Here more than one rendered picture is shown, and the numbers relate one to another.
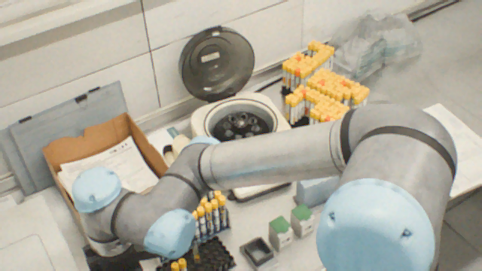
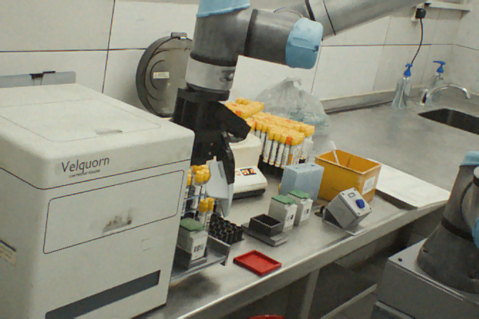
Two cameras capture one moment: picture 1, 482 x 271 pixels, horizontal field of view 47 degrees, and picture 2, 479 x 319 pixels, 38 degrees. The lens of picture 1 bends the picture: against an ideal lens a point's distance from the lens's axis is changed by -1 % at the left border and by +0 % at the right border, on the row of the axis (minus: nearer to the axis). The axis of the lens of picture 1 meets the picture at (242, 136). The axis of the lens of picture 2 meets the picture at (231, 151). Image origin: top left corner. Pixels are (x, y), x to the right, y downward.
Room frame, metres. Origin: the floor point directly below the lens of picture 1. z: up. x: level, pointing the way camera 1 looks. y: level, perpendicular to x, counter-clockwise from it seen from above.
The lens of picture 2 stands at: (-0.43, 0.63, 1.46)
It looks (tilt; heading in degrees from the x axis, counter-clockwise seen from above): 17 degrees down; 336
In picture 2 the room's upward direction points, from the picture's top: 11 degrees clockwise
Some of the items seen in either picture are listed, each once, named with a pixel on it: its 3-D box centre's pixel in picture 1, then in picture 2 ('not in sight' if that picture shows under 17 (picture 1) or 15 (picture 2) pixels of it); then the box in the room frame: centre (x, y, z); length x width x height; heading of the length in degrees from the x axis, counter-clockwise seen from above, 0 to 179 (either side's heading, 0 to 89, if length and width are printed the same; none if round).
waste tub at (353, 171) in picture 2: not in sight; (344, 178); (1.00, -0.35, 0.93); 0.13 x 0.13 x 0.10; 36
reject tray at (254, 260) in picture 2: not in sight; (257, 262); (0.64, 0.04, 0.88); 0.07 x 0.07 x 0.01; 31
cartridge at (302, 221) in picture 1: (302, 220); (297, 207); (0.84, -0.14, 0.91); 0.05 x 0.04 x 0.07; 31
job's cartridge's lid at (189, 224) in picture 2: not in sight; (191, 225); (0.59, 0.21, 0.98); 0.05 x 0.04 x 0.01; 31
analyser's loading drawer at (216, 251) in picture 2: not in sight; (177, 259); (0.58, 0.23, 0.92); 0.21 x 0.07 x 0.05; 121
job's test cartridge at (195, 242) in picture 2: not in sight; (188, 243); (0.59, 0.21, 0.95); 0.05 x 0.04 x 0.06; 31
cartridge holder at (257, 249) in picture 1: (258, 253); (265, 228); (0.76, -0.03, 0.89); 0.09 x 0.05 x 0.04; 31
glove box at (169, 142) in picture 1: (181, 162); not in sight; (1.04, 0.17, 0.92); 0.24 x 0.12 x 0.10; 31
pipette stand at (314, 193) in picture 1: (317, 188); (300, 186); (0.93, -0.18, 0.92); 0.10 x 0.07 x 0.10; 113
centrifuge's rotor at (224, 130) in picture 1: (241, 131); not in sight; (1.11, 0.00, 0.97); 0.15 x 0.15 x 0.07
